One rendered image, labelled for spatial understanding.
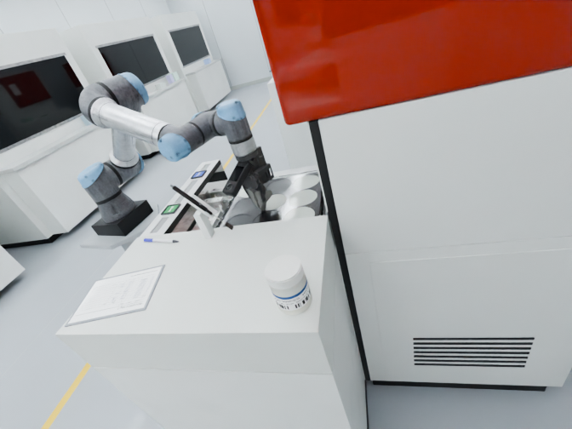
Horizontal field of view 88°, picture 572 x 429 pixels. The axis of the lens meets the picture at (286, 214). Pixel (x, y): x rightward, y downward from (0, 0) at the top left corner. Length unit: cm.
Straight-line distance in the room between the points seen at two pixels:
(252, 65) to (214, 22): 135
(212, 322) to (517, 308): 88
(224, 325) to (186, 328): 8
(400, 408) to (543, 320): 66
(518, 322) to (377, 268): 48
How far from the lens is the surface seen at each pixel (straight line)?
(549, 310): 119
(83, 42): 555
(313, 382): 73
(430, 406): 155
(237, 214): 107
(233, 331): 62
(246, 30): 912
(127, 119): 102
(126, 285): 89
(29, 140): 437
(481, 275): 101
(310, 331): 57
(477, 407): 158
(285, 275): 53
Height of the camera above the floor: 143
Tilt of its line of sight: 33 degrees down
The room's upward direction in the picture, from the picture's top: 18 degrees counter-clockwise
